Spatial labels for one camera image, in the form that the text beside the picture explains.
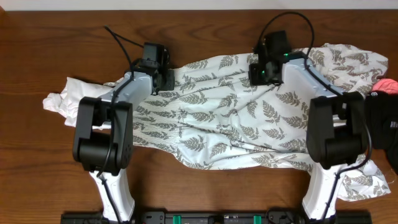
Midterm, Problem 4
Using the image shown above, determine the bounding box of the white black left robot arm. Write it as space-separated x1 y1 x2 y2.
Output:
61 42 175 223

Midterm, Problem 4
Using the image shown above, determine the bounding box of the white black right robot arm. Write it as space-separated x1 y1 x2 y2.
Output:
249 30 371 223

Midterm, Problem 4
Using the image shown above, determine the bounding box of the white folded shirt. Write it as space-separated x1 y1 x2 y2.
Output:
42 77 123 127

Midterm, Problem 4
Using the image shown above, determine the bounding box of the black garment with label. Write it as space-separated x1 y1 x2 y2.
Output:
365 91 397 174

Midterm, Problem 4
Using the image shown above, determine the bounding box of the pink cloth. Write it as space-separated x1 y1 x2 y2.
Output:
372 78 398 95

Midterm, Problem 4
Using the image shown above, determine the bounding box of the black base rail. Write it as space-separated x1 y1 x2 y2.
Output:
60 209 373 224

